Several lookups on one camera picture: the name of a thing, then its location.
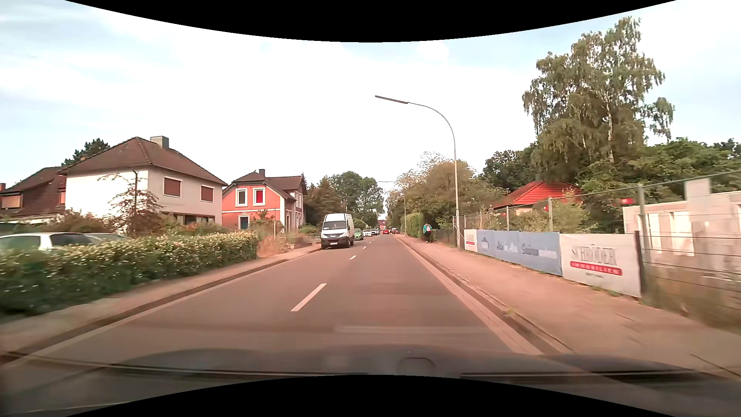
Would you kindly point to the queue of cars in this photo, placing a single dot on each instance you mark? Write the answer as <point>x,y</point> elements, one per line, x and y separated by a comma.
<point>376,231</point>

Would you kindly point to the group of dark trees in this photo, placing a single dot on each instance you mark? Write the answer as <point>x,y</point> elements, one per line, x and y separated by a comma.
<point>344,197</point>

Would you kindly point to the white van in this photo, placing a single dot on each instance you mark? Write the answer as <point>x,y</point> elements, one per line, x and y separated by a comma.
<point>337,230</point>

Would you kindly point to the person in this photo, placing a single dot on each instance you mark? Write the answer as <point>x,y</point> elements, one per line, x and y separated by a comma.
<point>427,232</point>

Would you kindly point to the row of trees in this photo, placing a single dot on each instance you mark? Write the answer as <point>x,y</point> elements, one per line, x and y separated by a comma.
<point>434,191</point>

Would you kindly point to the grey asphalt road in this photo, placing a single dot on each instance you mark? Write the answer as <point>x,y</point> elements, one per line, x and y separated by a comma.
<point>376,284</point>

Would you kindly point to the road markings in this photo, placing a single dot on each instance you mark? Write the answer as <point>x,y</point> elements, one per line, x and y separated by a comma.
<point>308,296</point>

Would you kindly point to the red house with dark roof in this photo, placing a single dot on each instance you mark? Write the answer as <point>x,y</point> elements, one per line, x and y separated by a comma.
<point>260,200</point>

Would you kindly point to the car's own bonnet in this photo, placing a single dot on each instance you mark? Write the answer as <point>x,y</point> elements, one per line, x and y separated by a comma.
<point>370,370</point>

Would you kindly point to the red roofed building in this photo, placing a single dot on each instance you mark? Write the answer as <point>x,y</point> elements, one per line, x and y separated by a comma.
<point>535,194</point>

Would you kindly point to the white house with brown roof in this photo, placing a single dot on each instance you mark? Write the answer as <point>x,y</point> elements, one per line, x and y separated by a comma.
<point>173,185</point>

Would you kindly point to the reddish paved pavement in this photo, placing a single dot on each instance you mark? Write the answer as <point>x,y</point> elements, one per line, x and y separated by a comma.
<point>579,313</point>

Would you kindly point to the reddish leafed small tree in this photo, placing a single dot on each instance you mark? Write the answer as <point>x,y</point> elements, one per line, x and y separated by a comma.
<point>136,208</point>

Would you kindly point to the grey paved pavement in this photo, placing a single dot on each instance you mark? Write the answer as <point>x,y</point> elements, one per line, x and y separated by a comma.
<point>144,292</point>

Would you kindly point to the tall birch tree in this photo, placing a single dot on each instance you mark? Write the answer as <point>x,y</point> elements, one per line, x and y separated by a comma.
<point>596,98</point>

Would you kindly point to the flowering green hedge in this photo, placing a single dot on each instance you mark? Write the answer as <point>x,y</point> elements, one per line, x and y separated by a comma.
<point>116,263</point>

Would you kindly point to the dark conifer tree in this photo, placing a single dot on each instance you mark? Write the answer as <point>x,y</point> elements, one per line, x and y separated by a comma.
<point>87,152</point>

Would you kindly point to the unfinished pale block building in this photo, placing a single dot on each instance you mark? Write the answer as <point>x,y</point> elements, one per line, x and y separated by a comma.
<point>694,231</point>

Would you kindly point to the white parked car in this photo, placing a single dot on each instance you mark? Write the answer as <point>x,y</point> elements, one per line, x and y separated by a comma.
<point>40,240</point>

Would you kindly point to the dark brick house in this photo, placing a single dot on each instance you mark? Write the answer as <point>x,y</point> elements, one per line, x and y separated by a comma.
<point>35,194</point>

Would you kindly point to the curved grey lamp post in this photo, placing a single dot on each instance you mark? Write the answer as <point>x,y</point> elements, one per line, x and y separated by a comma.
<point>454,174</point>

